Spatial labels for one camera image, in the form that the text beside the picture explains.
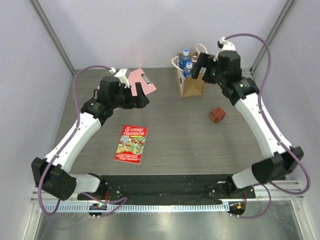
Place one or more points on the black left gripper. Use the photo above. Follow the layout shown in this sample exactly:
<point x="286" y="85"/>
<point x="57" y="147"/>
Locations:
<point x="132" y="99"/>

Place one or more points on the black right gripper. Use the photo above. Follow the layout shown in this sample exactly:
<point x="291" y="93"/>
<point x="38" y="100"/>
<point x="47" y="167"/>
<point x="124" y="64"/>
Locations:
<point x="207" y="69"/>

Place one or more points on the Pocari Sweat plastic bottle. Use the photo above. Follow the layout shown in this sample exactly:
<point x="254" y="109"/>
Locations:
<point x="184" y="58"/>

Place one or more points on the small water bottle blue cap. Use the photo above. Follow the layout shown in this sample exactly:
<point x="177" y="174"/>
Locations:
<point x="187" y="69"/>

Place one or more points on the burlap canvas tote bag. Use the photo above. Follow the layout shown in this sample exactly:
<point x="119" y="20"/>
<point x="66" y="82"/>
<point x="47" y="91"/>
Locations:
<point x="189" y="87"/>

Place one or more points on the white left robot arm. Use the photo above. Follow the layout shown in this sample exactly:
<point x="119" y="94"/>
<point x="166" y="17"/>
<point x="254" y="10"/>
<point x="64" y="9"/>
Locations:
<point x="51" y="174"/>

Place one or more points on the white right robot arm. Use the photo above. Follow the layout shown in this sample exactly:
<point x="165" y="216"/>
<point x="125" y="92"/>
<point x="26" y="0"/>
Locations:
<point x="278" y="153"/>

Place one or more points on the pink clipboard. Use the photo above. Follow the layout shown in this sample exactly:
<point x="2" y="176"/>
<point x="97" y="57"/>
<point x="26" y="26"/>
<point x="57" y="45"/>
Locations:
<point x="139" y="76"/>

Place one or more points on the red comic paperback book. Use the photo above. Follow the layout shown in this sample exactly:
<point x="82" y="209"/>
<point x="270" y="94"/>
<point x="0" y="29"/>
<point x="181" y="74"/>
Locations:
<point x="131" y="144"/>

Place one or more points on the red cube power adapter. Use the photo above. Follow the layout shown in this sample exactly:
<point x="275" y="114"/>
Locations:
<point x="217" y="115"/>

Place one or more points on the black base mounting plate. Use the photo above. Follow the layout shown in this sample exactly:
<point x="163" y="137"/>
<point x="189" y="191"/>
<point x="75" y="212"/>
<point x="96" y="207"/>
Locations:
<point x="172" y="190"/>

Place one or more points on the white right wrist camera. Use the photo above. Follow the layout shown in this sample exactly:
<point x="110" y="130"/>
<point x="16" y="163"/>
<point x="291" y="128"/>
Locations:
<point x="225" y="45"/>

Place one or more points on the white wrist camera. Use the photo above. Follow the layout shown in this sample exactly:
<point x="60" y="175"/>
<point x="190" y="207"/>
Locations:
<point x="225" y="45"/>
<point x="122" y="75"/>

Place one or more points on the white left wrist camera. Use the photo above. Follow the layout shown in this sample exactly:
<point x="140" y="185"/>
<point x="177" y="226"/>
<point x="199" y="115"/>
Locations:
<point x="122" y="75"/>

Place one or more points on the white slotted cable duct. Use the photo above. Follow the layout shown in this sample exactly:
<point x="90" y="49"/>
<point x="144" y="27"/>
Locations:
<point x="91" y="207"/>

